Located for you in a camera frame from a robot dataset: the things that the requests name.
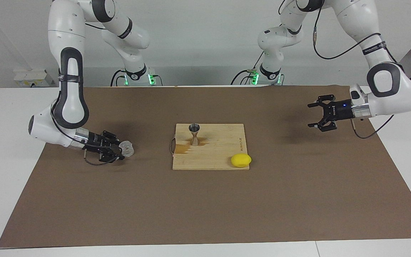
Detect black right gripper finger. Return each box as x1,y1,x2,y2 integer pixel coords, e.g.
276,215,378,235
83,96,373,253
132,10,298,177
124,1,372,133
98,147,125,162
101,131,121,144

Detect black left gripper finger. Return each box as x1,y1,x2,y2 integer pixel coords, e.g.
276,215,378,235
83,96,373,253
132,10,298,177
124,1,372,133
307,94,335,109
308,117,337,133

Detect clear plastic cup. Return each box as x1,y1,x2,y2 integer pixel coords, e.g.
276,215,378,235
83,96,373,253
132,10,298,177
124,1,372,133
119,140,135,158

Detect steel jigger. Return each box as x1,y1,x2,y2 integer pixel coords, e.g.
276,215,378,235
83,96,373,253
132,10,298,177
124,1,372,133
189,123,201,146

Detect brown table mat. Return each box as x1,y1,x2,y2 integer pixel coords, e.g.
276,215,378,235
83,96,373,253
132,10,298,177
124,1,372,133
0,86,411,248

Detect white power strip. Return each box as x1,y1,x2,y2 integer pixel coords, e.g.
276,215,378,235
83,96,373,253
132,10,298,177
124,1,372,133
14,70,54,87

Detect yellow lemon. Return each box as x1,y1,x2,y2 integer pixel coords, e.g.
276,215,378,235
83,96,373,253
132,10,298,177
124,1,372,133
231,153,252,168

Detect wooden cutting board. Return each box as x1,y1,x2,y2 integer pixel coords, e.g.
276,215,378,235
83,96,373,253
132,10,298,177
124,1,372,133
170,124,250,171

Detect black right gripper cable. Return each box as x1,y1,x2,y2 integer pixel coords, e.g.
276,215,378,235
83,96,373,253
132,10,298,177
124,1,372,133
50,102,118,166

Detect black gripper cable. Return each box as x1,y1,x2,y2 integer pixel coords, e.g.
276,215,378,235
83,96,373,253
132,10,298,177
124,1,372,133
50,102,118,166
313,7,404,140

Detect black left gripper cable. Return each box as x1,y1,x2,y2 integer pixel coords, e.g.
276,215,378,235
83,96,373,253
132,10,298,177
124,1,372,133
313,7,404,140

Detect black right base cables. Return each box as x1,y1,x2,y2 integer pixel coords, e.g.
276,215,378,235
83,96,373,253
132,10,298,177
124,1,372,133
111,69,127,87

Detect black base cables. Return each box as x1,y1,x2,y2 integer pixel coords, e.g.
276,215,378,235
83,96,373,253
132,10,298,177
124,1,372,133
111,69,127,87
231,54,265,85

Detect black left base cables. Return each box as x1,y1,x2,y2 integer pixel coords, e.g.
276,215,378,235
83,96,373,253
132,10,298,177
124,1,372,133
231,54,265,85

